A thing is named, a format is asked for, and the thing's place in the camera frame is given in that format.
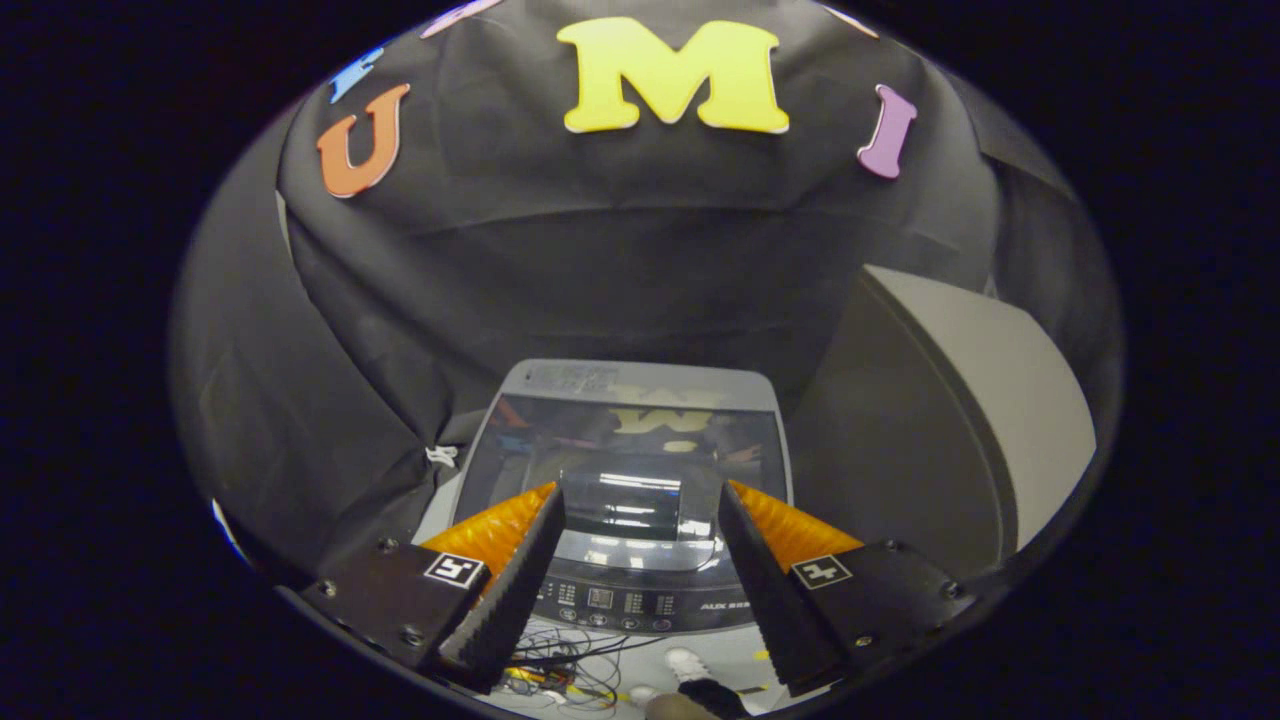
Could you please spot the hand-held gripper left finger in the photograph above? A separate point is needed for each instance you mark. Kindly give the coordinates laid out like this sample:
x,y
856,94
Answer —
x,y
510,590

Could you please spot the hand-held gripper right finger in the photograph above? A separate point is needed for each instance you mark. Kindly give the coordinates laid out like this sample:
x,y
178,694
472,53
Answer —
x,y
768,600

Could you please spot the grey top-load washing machine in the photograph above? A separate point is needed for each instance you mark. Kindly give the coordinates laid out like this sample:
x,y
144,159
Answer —
x,y
640,605

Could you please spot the dark glass washing machine lid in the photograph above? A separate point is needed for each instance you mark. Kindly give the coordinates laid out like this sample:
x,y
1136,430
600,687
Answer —
x,y
620,450

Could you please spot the person's white shoe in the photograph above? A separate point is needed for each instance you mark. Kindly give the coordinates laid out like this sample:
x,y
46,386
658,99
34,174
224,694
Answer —
x,y
685,662

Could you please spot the person's leg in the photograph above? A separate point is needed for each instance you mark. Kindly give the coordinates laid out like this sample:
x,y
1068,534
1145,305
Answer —
x,y
705,700

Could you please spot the black backdrop cloth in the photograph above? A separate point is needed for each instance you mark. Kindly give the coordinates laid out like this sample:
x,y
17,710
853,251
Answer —
x,y
600,230

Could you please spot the beige cabinet with dark frame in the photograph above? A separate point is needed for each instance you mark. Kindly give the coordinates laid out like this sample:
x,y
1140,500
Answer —
x,y
990,400

